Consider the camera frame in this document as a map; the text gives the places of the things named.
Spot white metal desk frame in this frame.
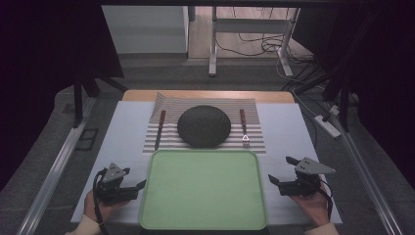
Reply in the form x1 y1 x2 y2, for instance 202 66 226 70
207 6 301 78

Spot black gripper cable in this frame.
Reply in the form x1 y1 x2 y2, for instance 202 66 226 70
316 186 335 221
92 167 110 235

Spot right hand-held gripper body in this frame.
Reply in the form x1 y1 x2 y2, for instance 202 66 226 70
279 157 337 198

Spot person's right hand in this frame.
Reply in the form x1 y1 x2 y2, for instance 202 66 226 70
289 181 331 228

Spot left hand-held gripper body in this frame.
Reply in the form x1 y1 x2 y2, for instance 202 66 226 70
94 163 139 206

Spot black floor bracket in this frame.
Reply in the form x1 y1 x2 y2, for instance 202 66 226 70
75 128 100 152

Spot green plastic tray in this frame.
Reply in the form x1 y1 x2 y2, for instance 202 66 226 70
138 149 268 231

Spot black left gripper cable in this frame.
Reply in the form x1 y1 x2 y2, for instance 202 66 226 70
92 167 110 235

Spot dark curtain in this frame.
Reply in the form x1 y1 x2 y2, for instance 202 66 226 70
0 0 125 192
292 6 415 180

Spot white cabinet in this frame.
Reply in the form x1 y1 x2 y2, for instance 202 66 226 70
101 5 191 55

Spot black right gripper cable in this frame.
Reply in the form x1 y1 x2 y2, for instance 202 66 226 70
316 186 335 221

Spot white power strip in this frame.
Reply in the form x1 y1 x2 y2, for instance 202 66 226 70
313 114 343 139

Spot white table cover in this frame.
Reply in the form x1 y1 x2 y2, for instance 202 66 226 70
70 100 344 227

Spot black floor cables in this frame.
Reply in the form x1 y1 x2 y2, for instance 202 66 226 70
214 7 327 99

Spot dark round plate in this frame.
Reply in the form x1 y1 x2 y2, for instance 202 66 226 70
176 105 232 149

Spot knife with wooden handle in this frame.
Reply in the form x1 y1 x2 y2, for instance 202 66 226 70
154 110 167 152

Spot person's left hand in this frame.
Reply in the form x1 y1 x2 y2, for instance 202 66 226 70
83 190 131 224

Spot fork with wooden handle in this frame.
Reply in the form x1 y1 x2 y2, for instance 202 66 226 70
239 108 251 148

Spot striped placemat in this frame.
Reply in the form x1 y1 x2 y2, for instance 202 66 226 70
142 92 267 155

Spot aluminium rail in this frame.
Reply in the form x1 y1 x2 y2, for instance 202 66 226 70
324 101 404 235
15 96 98 235

